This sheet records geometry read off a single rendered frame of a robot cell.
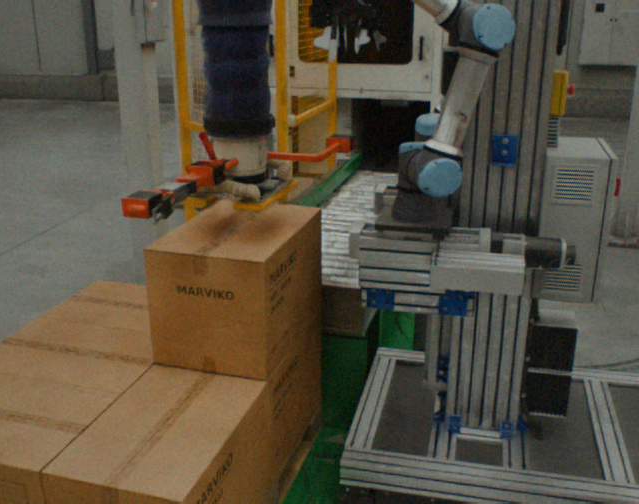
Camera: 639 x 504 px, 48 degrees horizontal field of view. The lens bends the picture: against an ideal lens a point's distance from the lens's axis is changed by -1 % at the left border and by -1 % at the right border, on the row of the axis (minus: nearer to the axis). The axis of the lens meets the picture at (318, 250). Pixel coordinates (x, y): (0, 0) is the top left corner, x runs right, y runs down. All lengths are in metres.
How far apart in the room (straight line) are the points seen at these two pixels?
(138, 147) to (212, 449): 2.16
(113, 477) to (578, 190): 1.54
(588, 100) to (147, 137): 8.60
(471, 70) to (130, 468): 1.37
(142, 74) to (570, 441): 2.55
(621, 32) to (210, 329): 9.64
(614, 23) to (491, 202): 9.07
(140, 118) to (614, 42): 8.55
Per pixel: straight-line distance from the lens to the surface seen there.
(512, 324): 2.49
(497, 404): 2.64
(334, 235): 3.67
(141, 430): 2.11
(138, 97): 3.77
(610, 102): 11.54
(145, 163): 3.82
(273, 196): 2.31
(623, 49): 11.35
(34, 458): 2.08
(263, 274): 2.13
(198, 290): 2.24
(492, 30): 2.01
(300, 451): 2.88
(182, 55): 4.22
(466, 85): 2.02
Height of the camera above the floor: 1.68
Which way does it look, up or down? 19 degrees down
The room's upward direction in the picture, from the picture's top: straight up
